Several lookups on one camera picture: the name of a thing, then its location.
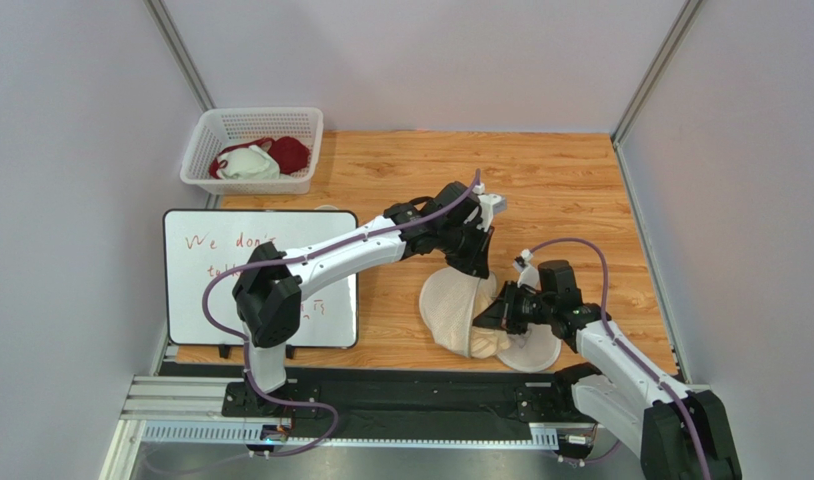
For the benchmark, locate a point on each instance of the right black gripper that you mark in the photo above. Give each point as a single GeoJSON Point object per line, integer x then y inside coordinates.
{"type": "Point", "coordinates": [507, 308]}

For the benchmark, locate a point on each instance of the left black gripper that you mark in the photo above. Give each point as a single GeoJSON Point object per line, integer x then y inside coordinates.
{"type": "Point", "coordinates": [476, 263]}

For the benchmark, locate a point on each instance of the beige bra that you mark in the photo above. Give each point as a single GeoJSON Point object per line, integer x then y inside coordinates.
{"type": "Point", "coordinates": [485, 343]}

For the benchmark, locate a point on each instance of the round white bag lid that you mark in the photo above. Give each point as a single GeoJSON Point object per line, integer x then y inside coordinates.
{"type": "Point", "coordinates": [534, 351]}

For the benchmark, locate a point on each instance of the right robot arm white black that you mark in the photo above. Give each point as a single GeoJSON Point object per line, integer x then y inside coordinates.
{"type": "Point", "coordinates": [675, 431]}

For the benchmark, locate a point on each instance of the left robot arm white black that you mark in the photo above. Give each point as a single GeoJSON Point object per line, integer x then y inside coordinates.
{"type": "Point", "coordinates": [270, 291]}

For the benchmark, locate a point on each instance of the white bra in basket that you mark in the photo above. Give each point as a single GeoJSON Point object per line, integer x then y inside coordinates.
{"type": "Point", "coordinates": [247, 163]}

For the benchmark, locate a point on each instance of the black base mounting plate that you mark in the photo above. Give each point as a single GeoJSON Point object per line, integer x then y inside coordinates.
{"type": "Point", "coordinates": [412, 405]}

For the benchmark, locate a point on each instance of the white plastic basket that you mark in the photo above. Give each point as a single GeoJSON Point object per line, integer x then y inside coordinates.
{"type": "Point", "coordinates": [221, 128]}

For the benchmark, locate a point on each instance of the whiteboard with red writing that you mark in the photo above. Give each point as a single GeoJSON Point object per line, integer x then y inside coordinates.
{"type": "Point", "coordinates": [202, 244]}

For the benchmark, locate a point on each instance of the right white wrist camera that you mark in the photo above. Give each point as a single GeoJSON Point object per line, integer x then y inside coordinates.
{"type": "Point", "coordinates": [528, 274]}

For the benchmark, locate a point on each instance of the aluminium frame rail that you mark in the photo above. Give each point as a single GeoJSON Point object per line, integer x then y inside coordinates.
{"type": "Point", "coordinates": [170, 428]}

